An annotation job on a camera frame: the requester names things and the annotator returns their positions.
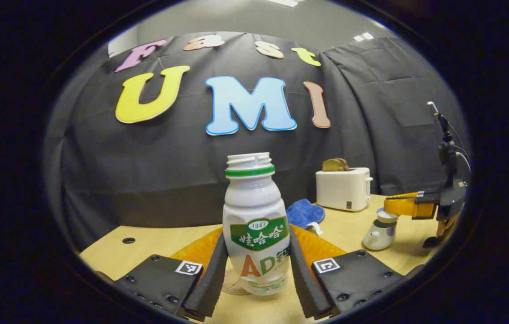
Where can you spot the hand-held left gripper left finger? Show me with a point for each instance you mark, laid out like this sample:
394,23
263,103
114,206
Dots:
213,283

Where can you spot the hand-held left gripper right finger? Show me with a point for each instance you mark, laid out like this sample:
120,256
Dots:
304,283

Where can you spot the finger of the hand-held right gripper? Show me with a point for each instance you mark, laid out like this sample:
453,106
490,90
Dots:
409,209
421,194

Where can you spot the white teacup lid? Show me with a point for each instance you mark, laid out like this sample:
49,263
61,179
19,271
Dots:
388,217

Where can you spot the white porcelain teacup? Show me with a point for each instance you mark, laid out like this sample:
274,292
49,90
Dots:
379,236

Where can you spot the white water bottle green label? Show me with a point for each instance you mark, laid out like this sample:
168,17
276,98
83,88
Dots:
254,202

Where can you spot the white toaster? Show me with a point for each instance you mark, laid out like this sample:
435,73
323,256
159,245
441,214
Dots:
342,189

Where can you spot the blue cloth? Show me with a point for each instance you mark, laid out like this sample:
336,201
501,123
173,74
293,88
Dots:
304,212

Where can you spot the brown bread slice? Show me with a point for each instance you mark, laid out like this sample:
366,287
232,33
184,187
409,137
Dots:
345,164
331,165

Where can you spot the black backdrop cloth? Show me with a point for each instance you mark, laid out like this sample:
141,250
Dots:
146,171

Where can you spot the small ceiling light panel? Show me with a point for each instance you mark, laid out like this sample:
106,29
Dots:
364,37

